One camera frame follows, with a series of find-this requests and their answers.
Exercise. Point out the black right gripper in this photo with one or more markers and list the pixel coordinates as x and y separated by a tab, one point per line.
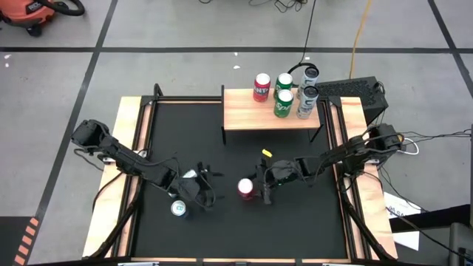
284	173

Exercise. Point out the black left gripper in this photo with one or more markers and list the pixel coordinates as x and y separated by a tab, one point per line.
192	190

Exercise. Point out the red Fanta strawberry can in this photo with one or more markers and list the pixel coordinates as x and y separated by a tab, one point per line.
245	187
261	90

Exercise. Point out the green Sprite can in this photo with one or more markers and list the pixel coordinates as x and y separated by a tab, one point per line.
284	81
284	107

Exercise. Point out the white Celsius can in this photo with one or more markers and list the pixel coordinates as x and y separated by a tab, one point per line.
309	74
306	105

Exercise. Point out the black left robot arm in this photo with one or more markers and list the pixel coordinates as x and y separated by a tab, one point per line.
122	157

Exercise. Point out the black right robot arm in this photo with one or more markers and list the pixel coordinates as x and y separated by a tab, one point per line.
351	151

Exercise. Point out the small yellow tag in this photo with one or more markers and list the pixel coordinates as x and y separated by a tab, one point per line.
267	153

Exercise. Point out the white paper sheet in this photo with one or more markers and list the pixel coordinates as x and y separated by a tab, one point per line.
397	207

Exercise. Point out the black floor strip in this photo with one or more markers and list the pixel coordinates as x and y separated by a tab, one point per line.
436	218

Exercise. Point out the grey box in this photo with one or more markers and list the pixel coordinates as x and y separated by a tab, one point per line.
462	244

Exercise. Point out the orange shop vacuum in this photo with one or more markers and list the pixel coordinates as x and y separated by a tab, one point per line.
29	11

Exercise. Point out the wooden shelf black metal frame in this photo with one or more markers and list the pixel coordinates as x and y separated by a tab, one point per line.
244	114

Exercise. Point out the wood and black table frame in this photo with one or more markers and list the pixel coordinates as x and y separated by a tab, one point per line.
111	184

